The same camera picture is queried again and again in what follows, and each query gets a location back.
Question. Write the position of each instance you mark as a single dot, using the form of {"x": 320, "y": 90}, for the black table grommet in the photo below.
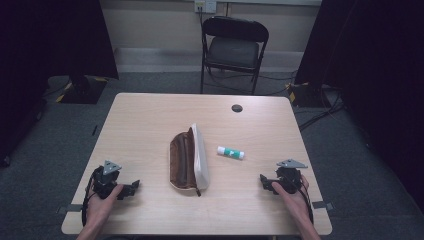
{"x": 237, "y": 108}

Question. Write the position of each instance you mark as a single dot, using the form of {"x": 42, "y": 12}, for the dark curtain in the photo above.
{"x": 373, "y": 50}
{"x": 50, "y": 36}

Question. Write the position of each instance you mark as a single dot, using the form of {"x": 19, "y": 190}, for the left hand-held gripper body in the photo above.
{"x": 106, "y": 181}

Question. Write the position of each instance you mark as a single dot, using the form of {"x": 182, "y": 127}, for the person's right hand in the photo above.
{"x": 295, "y": 203}

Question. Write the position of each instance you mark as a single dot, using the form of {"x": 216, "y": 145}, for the brown and white pencil case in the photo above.
{"x": 186, "y": 160}

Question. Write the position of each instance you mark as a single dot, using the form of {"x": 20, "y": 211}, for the person's left hand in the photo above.
{"x": 100, "y": 206}

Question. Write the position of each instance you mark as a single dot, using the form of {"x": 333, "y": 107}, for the grey tape strip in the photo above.
{"x": 322, "y": 205}
{"x": 70, "y": 208}

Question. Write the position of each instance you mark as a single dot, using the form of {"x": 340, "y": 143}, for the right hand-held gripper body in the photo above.
{"x": 289, "y": 176}

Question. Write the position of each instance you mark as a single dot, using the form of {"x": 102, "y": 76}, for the white and green glue stick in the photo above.
{"x": 230, "y": 152}

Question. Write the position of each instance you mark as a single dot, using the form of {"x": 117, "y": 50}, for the black folding chair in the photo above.
{"x": 233, "y": 50}

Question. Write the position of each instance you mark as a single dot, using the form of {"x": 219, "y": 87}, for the white wall outlet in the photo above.
{"x": 205, "y": 6}

